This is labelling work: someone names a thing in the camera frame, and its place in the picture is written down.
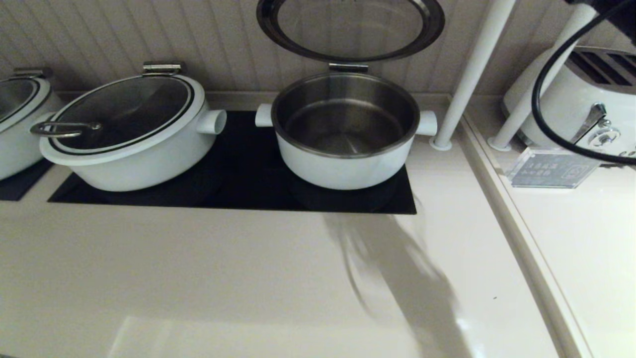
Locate black camera cable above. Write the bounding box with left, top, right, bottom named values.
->
left=531, top=0, right=636, bottom=166

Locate clear acrylic sign block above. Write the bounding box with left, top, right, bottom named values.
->
left=507, top=147, right=604, bottom=188

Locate glass lid with white rim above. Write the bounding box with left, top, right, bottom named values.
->
left=0, top=77, right=51, bottom=132
left=30, top=75, right=207, bottom=167
left=256, top=0, right=445, bottom=64

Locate black glass induction cooktop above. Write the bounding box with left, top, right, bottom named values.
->
left=48, top=110, right=417, bottom=215
left=0, top=159, right=53, bottom=202

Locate white toaster with chrome lever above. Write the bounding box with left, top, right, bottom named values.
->
left=503, top=46, right=636, bottom=159

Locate white round cooking pot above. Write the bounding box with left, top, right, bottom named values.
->
left=255, top=72, right=438, bottom=190
left=67, top=109, right=228, bottom=192
left=0, top=92, right=65, bottom=179

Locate white round pole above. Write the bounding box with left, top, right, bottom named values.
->
left=488, top=5, right=597, bottom=151
left=430, top=0, right=517, bottom=151

